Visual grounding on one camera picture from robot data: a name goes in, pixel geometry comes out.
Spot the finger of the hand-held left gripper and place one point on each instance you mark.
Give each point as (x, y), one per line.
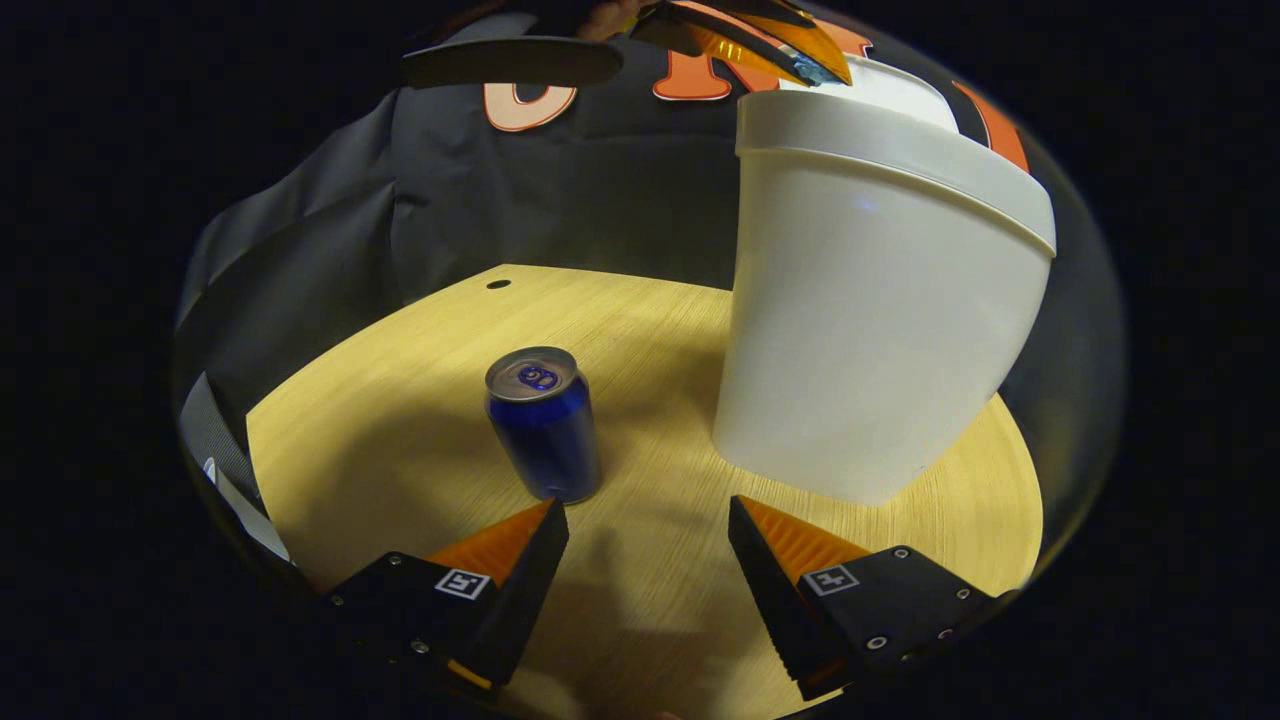
(810, 35)
(730, 50)

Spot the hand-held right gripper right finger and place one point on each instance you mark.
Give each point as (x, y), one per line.
(765, 585)

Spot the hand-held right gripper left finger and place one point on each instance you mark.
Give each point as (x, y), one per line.
(520, 590)

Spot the pale blue paper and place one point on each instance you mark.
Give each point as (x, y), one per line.
(815, 70)

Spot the blue pop can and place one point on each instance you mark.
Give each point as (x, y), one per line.
(550, 440)

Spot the white desktop garbage bin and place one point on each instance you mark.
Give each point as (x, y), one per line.
(870, 320)

